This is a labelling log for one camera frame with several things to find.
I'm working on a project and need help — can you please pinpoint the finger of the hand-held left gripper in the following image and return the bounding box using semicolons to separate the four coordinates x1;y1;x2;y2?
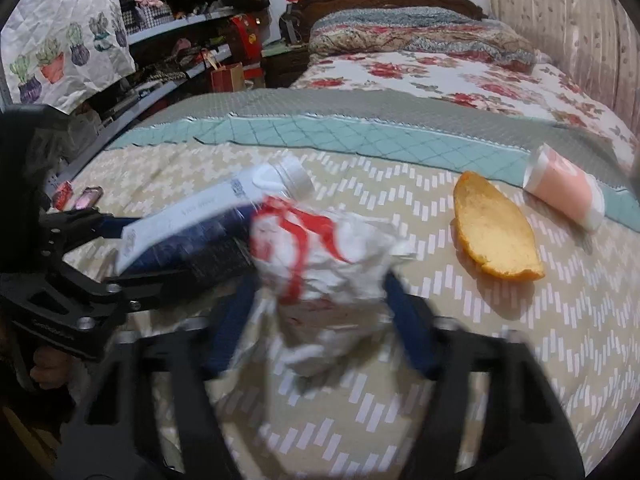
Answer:
102;254;259;312
49;212;147;252

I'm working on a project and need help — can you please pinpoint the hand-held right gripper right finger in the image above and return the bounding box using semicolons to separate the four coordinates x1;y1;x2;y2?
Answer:
385;270;587;480

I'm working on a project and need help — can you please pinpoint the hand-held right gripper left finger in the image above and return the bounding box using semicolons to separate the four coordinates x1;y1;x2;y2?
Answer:
54;279;262;480

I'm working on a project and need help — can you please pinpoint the white blue bottle white cap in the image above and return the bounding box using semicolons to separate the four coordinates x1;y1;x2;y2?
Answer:
116;155;317;277

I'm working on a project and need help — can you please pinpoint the white red bag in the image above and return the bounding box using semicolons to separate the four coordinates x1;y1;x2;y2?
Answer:
249;197;417;379

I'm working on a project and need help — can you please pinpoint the person's left hand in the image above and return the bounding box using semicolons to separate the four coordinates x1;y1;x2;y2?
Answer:
31;345;77;392

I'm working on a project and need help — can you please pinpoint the small pink dark packet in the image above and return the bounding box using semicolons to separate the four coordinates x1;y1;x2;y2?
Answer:
73;185;105;211

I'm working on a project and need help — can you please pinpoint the beige chevron blanket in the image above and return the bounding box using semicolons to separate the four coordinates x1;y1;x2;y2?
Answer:
65;87;640;480

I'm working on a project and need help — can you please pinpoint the yellow fruit peel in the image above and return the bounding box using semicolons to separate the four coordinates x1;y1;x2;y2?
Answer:
452;169;546;282

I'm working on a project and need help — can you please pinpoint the white plant printed cloth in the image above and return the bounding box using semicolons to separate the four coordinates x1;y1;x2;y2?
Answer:
0;0;137;114

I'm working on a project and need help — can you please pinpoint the grey shelf unit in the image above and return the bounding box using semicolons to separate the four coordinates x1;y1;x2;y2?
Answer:
99;0;274;162

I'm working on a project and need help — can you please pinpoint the red paper bag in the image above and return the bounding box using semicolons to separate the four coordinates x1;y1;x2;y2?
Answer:
209;59;246;94

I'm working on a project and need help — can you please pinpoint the pink cup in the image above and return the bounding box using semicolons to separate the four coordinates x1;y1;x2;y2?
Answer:
522;142;607;232

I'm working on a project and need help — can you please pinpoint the dark bedside table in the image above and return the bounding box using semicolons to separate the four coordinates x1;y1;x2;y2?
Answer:
261;42;312;89

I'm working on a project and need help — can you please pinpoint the floral bedsheet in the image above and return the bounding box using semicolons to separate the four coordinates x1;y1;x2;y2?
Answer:
290;52;640;162

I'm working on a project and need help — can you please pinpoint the patchwork floral quilt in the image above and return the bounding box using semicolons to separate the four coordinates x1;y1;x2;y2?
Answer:
307;6;542;69

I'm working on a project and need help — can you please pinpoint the beige patterned curtain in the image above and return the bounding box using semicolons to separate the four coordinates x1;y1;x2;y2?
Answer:
486;0;640;132

